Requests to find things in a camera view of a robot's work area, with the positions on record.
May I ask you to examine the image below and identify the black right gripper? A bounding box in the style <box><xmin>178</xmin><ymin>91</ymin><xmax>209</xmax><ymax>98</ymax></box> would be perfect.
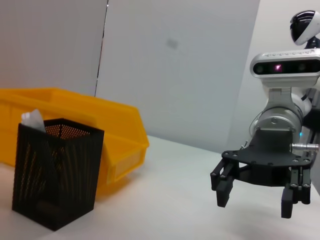
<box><xmin>210</xmin><ymin>127</ymin><xmax>314</xmax><ymax>219</ymax></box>

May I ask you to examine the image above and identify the green white toothbrush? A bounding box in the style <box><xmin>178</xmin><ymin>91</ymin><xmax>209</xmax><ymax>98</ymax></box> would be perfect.
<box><xmin>21</xmin><ymin>108</ymin><xmax>46</xmax><ymax>133</ymax></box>

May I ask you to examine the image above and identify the black mesh pen holder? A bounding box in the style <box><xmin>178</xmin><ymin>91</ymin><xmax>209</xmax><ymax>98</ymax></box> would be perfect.
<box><xmin>11</xmin><ymin>118</ymin><xmax>105</xmax><ymax>232</ymax></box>

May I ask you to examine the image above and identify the yellow plastic storage bin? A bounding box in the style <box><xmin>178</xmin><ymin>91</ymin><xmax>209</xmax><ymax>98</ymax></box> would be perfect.
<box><xmin>0</xmin><ymin>87</ymin><xmax>150</xmax><ymax>185</ymax></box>

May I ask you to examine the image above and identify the black white robot head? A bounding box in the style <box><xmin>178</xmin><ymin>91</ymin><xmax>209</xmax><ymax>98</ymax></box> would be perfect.
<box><xmin>289</xmin><ymin>9</ymin><xmax>320</xmax><ymax>49</ymax></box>

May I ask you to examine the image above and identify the right arm cable with plug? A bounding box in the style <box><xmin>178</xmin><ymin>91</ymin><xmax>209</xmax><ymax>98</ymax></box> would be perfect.
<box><xmin>289</xmin><ymin>142</ymin><xmax>320</xmax><ymax>153</ymax></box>

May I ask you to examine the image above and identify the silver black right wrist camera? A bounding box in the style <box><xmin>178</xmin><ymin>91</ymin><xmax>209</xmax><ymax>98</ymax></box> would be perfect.
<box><xmin>249</xmin><ymin>48</ymin><xmax>320</xmax><ymax>90</ymax></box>

